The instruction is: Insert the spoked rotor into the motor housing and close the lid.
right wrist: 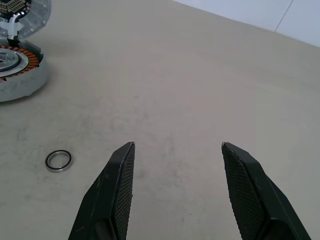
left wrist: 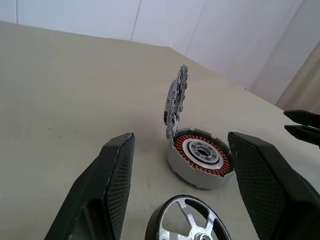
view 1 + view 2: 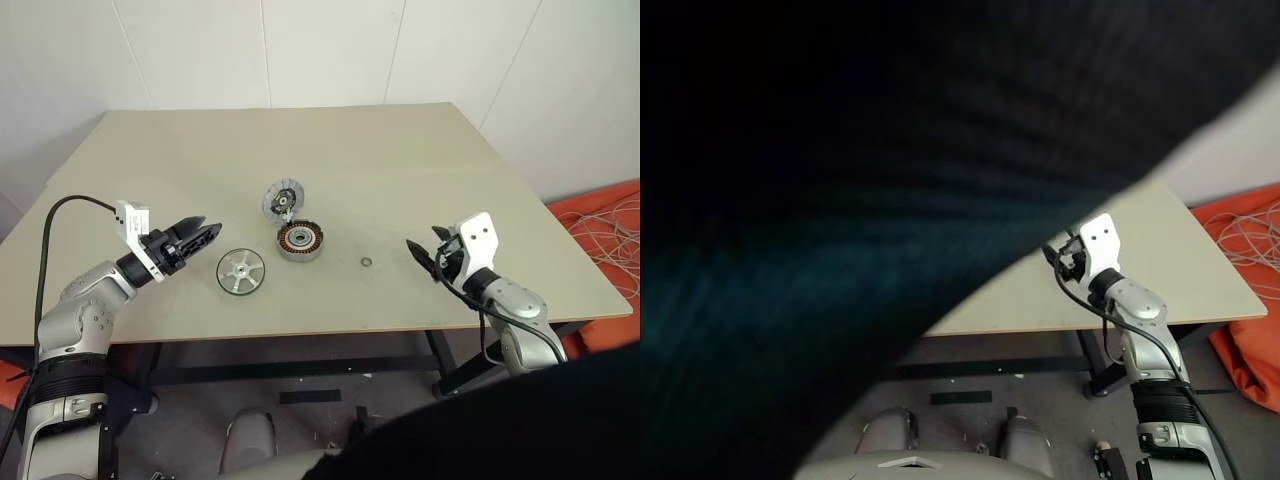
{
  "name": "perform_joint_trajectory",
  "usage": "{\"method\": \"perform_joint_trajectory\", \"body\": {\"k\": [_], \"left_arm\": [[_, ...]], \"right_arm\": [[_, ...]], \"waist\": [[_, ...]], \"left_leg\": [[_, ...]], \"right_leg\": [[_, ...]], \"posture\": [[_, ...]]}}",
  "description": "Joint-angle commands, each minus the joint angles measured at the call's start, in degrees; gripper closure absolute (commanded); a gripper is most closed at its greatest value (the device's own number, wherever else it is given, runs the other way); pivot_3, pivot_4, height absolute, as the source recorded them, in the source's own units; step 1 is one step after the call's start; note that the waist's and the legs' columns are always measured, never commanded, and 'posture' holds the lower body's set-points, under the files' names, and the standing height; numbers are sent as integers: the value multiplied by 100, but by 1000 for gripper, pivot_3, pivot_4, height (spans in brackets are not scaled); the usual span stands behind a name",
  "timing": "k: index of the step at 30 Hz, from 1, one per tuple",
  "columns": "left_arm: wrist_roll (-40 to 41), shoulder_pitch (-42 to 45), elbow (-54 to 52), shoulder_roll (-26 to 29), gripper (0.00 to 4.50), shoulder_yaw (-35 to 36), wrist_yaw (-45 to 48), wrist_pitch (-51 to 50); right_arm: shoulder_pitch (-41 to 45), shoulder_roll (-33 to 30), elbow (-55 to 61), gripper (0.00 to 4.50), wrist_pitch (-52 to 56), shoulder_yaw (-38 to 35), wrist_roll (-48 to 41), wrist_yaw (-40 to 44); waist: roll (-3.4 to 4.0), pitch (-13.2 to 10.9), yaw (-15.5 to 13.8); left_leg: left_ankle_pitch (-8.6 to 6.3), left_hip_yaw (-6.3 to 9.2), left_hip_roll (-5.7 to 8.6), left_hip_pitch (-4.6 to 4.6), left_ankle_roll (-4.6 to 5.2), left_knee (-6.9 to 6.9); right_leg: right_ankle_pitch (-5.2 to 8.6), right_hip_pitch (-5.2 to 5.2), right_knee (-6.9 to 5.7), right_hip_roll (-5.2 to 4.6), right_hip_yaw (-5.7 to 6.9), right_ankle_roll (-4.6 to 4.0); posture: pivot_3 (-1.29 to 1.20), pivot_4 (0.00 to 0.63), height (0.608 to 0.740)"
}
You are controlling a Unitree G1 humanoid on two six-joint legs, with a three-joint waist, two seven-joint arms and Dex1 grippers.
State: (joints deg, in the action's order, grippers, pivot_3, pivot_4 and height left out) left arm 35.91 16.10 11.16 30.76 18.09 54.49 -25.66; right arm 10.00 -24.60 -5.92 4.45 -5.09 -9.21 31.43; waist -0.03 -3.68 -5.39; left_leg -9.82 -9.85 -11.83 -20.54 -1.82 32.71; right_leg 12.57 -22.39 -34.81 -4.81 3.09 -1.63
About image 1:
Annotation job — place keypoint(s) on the grey motor cover circuit board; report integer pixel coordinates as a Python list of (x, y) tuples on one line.
[(35, 17)]

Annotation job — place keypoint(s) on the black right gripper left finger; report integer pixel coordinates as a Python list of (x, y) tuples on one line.
[(105, 200)]

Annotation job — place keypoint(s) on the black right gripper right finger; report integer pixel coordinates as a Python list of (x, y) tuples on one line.
[(260, 200)]

